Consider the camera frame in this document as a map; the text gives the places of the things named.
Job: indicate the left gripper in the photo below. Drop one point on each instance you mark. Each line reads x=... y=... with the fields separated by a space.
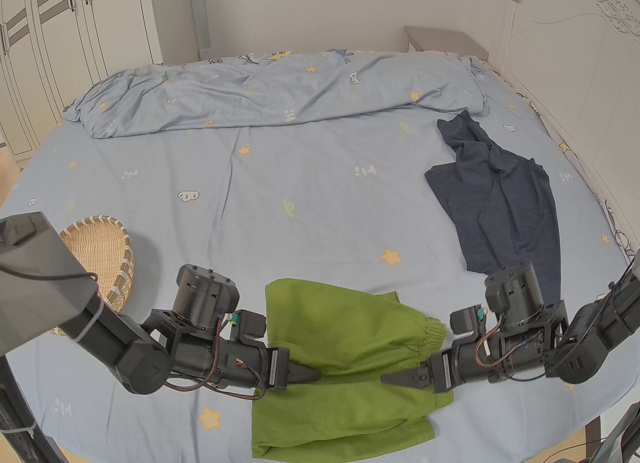
x=250 y=363

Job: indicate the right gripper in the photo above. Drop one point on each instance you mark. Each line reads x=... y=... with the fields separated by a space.
x=470 y=363

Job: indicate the green shorts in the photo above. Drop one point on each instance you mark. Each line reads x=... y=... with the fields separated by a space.
x=340 y=331

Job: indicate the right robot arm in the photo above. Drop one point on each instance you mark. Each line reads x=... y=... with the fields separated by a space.
x=590 y=341

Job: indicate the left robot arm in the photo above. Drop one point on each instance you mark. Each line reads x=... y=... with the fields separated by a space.
x=115 y=346

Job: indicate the bed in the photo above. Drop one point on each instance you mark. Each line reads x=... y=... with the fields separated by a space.
x=300 y=191

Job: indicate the dark blue garment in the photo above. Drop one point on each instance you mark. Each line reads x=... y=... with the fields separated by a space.
x=505 y=211

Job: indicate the round woven basket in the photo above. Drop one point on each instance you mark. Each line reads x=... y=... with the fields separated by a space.
x=105 y=256

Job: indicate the pale blue quilt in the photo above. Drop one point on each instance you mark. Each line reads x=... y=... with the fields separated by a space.
x=275 y=95

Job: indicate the grey bedside table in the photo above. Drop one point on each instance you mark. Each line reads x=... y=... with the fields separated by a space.
x=440 y=40

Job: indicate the white wardrobe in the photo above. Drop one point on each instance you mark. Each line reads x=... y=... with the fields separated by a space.
x=75 y=50

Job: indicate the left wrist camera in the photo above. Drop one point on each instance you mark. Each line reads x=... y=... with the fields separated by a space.
x=252 y=325

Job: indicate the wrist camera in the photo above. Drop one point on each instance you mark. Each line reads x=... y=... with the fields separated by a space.
x=462 y=321
x=252 y=325

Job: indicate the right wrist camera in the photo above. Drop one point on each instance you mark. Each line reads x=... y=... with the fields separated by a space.
x=462 y=321

